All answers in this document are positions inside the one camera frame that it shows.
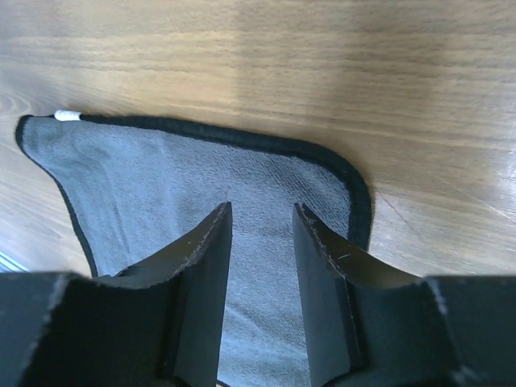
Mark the dark grey towel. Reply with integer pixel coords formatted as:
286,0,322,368
15,115,372,386

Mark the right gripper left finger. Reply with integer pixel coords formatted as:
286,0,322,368
1,202,232,386

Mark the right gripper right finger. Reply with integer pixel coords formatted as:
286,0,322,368
293,204,515,386

